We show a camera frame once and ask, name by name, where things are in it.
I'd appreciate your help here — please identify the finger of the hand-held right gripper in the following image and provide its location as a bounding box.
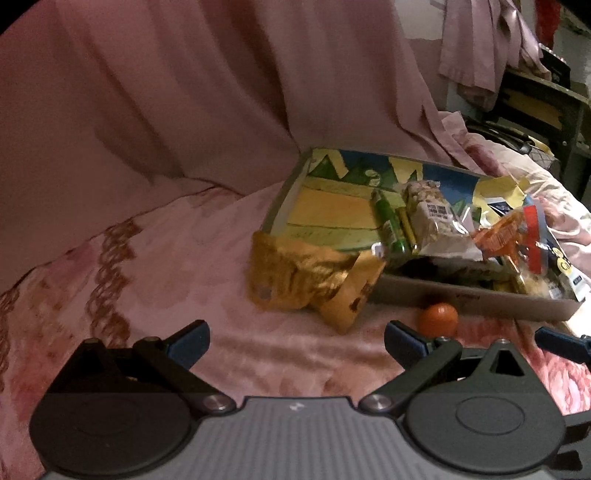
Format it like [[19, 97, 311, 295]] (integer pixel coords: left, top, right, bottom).
[[536, 326, 591, 363]]

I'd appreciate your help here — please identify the red strip packet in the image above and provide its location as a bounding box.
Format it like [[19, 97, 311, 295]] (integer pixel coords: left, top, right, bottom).
[[524, 205, 548, 273]]

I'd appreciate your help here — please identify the black fan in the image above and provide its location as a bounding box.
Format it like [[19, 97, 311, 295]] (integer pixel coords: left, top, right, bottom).
[[466, 120, 555, 162]]

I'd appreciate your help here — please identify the floral bedsheet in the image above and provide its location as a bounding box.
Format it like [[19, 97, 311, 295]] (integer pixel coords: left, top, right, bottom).
[[0, 111, 591, 480]]

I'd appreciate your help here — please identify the gold stick packet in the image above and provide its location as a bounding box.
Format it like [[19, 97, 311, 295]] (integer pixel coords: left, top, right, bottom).
[[398, 207, 420, 254]]

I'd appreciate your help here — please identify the orange mandarin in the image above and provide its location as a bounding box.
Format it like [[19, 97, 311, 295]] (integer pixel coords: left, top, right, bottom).
[[419, 302, 459, 337]]

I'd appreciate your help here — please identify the long orange wall decoration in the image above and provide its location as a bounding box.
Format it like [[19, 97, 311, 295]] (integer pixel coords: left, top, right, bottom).
[[536, 0, 561, 42]]

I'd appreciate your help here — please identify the black box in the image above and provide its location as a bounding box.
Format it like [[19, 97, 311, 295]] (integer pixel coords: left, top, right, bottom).
[[538, 44, 573, 86]]

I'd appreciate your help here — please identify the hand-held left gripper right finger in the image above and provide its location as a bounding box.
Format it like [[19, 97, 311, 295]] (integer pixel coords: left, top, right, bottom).
[[360, 319, 532, 411]]

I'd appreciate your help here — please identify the blue yellow printed cardboard box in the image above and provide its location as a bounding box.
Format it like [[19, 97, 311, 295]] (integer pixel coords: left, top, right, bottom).
[[261, 148, 585, 321]]

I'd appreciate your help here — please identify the clear nut bar packet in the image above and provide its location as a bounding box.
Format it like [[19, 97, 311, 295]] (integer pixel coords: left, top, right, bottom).
[[399, 180, 483, 259]]

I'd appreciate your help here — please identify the golden snack bag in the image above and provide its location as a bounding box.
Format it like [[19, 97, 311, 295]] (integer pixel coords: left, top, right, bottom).
[[249, 231, 386, 335]]

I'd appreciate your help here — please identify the large pink curtain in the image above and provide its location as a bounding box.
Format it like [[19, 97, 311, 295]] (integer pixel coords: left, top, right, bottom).
[[0, 0, 467, 296]]

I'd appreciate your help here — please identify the tied lilac curtain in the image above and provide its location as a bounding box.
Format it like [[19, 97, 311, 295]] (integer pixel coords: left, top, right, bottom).
[[438, 0, 552, 100]]

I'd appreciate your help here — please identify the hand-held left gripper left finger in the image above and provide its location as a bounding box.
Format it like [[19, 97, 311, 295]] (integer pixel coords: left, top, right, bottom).
[[65, 319, 236, 411]]

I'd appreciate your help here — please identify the orange snack packet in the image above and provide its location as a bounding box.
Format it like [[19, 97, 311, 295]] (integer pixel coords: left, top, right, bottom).
[[471, 210, 532, 264]]

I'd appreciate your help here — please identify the green stick packet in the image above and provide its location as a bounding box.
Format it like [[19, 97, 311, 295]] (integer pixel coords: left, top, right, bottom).
[[373, 189, 411, 254]]

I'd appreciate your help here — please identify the wooden desk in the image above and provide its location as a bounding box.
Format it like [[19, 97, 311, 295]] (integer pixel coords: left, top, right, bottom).
[[494, 69, 591, 171]]

